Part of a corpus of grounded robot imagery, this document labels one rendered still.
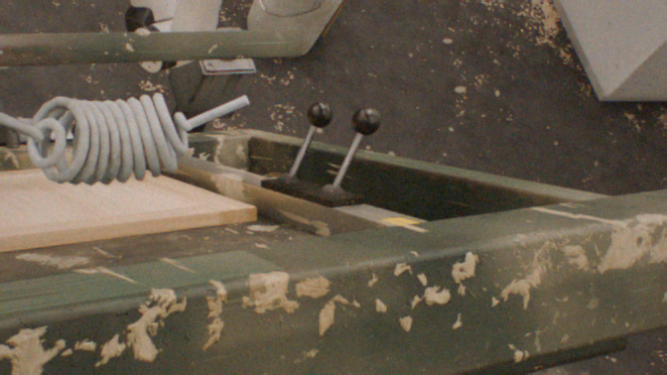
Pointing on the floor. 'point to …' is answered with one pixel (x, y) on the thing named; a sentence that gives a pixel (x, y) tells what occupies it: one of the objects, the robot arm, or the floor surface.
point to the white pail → (295, 17)
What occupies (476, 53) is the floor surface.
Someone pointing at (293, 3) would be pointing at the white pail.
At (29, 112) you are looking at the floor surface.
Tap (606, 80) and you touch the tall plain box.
